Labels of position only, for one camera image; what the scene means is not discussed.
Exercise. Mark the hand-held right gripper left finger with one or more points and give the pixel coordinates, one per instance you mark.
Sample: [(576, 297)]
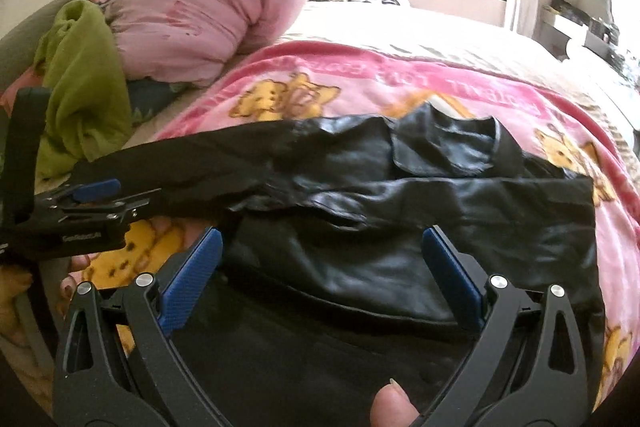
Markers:
[(192, 277)]

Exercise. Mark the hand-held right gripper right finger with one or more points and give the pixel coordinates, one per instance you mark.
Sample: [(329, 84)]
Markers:
[(452, 277)]

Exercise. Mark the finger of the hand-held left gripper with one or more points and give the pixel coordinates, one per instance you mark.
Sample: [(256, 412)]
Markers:
[(97, 191), (125, 204)]

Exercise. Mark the black leather jacket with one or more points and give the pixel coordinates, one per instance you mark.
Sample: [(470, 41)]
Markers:
[(350, 257)]

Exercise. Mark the person's left hand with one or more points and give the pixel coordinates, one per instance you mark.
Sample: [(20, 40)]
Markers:
[(75, 279)]

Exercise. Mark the person's right hand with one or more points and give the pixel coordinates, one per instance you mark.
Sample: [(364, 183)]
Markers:
[(392, 407)]

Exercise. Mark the green cloth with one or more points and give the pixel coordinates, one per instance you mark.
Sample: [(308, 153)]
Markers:
[(80, 82)]

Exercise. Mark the pink quilt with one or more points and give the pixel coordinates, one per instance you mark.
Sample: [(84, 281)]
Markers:
[(200, 7)]

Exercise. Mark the pink printed blanket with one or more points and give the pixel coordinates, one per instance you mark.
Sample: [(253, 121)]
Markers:
[(350, 82)]

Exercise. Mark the beige bed sheet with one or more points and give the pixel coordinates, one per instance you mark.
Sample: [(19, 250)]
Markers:
[(400, 27)]

